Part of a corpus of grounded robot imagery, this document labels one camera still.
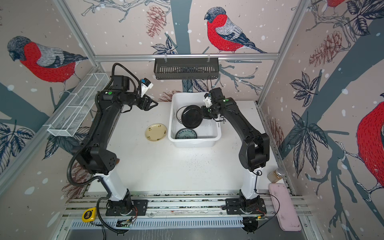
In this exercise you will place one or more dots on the teal floral plate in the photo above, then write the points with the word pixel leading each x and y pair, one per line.
pixel 186 134

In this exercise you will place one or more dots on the white plastic bin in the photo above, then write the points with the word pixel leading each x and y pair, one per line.
pixel 209 131

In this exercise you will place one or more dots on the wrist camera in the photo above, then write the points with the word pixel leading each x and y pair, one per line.
pixel 208 100
pixel 146 85

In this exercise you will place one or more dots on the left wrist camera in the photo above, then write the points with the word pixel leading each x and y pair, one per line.
pixel 146 85

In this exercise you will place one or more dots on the yellow round plate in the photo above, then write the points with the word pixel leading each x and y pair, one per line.
pixel 156 132

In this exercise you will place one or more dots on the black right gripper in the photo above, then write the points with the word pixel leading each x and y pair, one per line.
pixel 205 113

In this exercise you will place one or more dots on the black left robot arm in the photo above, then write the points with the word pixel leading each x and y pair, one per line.
pixel 93 154

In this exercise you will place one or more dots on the pink flat case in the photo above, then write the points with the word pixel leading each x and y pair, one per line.
pixel 283 205

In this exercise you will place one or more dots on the white wire mesh shelf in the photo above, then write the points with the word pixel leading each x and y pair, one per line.
pixel 81 102

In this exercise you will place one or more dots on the glass jar with lid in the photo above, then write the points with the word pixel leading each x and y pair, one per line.
pixel 276 175

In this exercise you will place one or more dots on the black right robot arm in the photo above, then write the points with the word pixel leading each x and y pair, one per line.
pixel 255 149

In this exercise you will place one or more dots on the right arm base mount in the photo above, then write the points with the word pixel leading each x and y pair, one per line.
pixel 241 205

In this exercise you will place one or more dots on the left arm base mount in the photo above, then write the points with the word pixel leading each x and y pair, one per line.
pixel 126 207

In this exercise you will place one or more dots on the orange sunburst plate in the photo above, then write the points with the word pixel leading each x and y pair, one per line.
pixel 179 115

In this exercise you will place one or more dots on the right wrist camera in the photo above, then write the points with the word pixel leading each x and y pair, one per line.
pixel 208 100

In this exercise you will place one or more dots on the black round plate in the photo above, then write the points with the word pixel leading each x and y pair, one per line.
pixel 192 116

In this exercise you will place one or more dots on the yellow tape measure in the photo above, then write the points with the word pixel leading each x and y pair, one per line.
pixel 89 215

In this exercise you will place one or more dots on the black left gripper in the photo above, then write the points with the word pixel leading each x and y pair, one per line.
pixel 147 107

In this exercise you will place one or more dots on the black hanging wire basket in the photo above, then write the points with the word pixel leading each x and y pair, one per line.
pixel 186 68

